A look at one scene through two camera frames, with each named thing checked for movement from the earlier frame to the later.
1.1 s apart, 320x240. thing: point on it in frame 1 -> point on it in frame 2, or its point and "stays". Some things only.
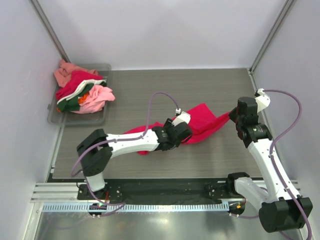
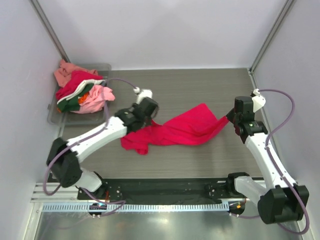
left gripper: [184, 131] -> [144, 122]
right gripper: [235, 116] stays
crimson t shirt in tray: [76, 78] stays
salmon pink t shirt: [62, 75] stays
